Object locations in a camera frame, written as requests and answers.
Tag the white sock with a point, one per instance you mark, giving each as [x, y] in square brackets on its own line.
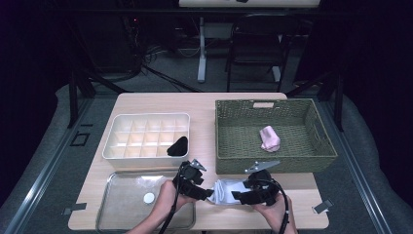
[224, 193]

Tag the black sock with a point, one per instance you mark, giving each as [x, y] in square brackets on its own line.
[178, 148]

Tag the aluminium floor rail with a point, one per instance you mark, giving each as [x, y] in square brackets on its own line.
[354, 162]
[48, 169]

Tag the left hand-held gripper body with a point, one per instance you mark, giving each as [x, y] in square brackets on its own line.
[188, 177]

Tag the black folding chair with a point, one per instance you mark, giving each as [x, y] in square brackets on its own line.
[256, 48]

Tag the grey tape strip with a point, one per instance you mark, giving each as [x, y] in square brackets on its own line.
[323, 206]
[74, 208]

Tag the white desk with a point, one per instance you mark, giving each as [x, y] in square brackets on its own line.
[202, 48]

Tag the pink sock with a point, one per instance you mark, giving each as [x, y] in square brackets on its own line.
[269, 139]

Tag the white divided storage box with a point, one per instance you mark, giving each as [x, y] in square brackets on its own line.
[139, 136]

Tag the clear plastic lid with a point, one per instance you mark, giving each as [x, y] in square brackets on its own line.
[123, 201]

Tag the green woven basket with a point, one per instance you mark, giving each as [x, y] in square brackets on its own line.
[233, 112]

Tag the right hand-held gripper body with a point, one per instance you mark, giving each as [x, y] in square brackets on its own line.
[269, 191]

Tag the black metal stand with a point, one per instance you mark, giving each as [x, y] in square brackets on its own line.
[339, 104]
[73, 97]

